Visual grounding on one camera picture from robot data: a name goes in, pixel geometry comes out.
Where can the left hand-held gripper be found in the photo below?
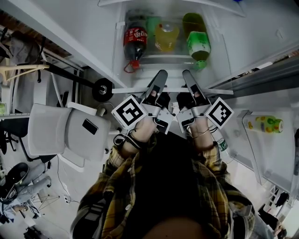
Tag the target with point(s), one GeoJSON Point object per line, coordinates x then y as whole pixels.
{"type": "Point", "coordinates": [128, 112]}

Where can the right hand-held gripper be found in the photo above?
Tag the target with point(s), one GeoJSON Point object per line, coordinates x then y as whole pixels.
{"type": "Point", "coordinates": [219, 113]}

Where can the person's left forearm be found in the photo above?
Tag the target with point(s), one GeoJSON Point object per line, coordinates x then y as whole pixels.
{"type": "Point", "coordinates": [140, 133]}

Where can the person's right forearm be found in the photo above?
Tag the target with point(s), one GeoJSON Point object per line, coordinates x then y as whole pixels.
{"type": "Point", "coordinates": [202, 140]}

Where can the white fridge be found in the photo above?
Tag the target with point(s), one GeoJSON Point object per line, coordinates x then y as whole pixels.
{"type": "Point", "coordinates": [70, 35]}

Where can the person's right hand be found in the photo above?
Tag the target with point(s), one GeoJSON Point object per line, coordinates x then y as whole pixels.
{"type": "Point", "coordinates": [196, 94]}

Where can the person's left hand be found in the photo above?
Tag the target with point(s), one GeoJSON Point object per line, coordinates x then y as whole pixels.
{"type": "Point", "coordinates": [154, 94]}

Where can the green tea bottle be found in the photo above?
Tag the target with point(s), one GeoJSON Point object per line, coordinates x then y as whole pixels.
{"type": "Point", "coordinates": [197, 42]}

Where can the yellow drink bottle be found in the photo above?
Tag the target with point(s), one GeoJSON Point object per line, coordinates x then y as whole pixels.
{"type": "Point", "coordinates": [167, 38]}

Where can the cola bottle red label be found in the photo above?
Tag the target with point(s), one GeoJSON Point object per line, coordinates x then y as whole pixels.
{"type": "Point", "coordinates": [135, 39]}

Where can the green soda bottle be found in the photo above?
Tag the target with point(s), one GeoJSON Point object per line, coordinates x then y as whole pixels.
{"type": "Point", "coordinates": [153, 28]}

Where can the black coat rack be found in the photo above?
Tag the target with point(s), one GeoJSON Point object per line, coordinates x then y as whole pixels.
{"type": "Point", "coordinates": [101, 89]}

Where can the clear water bottle green label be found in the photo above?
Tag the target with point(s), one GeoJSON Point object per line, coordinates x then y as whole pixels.
{"type": "Point", "coordinates": [223, 144]}

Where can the black smartphone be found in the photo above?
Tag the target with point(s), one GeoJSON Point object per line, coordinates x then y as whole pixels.
{"type": "Point", "coordinates": [90, 126]}

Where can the yellow green juice bottle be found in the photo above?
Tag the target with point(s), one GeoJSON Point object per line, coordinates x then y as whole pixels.
{"type": "Point", "coordinates": [264, 124]}

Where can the white office chair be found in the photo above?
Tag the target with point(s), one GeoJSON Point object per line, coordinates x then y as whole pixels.
{"type": "Point", "coordinates": [67, 135]}

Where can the yellow plaid shirt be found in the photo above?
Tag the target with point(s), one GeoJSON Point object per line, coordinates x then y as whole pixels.
{"type": "Point", "coordinates": [116, 182]}

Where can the wooden clothes hanger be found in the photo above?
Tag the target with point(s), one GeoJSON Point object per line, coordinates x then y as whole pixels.
{"type": "Point", "coordinates": [23, 68]}

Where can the grey cloth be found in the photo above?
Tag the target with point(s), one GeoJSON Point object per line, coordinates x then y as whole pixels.
{"type": "Point", "coordinates": [23, 46]}

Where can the white shelf unit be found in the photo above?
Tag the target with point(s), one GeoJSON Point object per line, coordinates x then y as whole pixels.
{"type": "Point", "coordinates": [9, 98]}

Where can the black office chair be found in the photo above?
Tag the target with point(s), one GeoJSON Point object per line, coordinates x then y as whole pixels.
{"type": "Point", "coordinates": [11, 133]}

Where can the green cup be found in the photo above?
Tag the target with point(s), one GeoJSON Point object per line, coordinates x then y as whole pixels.
{"type": "Point", "coordinates": [2, 108]}

